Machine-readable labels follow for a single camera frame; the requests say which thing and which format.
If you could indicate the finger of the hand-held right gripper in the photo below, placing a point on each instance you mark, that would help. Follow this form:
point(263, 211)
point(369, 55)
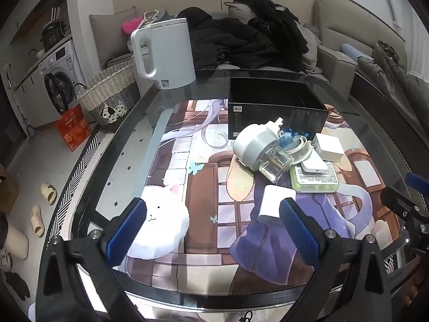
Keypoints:
point(397, 203)
point(415, 181)

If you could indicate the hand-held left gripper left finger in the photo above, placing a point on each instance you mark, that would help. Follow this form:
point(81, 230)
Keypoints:
point(125, 232)

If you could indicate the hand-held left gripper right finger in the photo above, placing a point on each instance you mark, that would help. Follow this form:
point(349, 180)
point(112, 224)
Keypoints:
point(298, 234)

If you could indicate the white charger cube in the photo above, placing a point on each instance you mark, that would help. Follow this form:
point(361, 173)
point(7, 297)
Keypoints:
point(273, 204)

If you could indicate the green flat pack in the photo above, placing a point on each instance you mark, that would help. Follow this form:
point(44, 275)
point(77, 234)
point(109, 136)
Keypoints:
point(315, 183)

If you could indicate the white square power adapter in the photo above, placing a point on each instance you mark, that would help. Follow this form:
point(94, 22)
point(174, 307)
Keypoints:
point(328, 146)

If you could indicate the small blue bottle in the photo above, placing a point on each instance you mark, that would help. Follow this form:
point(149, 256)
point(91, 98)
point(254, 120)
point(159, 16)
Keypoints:
point(286, 139)

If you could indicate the white vaporizer with glass bottle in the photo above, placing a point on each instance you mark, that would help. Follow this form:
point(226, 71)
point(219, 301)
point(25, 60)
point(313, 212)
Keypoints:
point(254, 142)

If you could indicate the black cardboard box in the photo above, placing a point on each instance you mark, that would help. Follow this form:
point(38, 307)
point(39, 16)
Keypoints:
point(268, 107)

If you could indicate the small flat white device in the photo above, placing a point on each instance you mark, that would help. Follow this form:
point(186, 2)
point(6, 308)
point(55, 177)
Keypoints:
point(313, 167)

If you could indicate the dark leather chair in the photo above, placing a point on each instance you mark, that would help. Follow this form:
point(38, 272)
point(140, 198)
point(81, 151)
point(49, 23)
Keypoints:
point(378, 114)

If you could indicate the beige slipper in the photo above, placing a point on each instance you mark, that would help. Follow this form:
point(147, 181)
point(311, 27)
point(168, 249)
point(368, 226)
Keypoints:
point(37, 221)
point(48, 194)

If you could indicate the printed desk mat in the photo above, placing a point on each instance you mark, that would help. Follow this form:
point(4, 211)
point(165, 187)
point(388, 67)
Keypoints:
point(207, 187)

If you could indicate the black white zigzag rug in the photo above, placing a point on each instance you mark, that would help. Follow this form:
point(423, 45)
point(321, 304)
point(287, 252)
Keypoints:
point(90, 144)

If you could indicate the olive padded jacket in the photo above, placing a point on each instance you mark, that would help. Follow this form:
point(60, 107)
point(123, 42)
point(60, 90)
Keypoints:
point(392, 73)

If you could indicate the red gift bag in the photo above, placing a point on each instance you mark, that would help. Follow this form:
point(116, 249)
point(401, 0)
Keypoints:
point(73, 129)

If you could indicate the black slipper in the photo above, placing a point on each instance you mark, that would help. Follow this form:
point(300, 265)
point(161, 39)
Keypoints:
point(16, 285)

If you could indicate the brown cardboard box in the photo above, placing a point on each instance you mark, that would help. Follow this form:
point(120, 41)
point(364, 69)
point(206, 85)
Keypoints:
point(7, 189)

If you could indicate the woven laundry basket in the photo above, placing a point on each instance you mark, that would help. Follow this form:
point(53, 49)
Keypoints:
point(107, 90)

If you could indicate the grey sofa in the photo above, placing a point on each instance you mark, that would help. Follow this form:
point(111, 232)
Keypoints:
point(335, 62)

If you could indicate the blue rolled item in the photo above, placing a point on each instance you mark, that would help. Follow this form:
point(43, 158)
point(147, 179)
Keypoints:
point(352, 52)

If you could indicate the white washing machine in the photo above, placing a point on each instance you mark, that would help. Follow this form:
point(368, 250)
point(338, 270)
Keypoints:
point(62, 65)

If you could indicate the white electric kettle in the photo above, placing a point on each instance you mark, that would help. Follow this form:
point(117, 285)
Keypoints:
point(171, 50)

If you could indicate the grey cushion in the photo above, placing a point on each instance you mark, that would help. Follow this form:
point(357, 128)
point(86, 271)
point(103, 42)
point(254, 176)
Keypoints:
point(109, 35)

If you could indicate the pile of black coats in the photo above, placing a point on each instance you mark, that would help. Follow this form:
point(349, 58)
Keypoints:
point(241, 40)

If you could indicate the pink cloth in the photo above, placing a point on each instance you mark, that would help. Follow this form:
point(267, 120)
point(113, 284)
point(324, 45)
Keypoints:
point(131, 26)

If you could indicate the black basket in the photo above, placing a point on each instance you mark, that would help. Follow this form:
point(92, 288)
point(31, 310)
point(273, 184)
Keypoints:
point(54, 37)

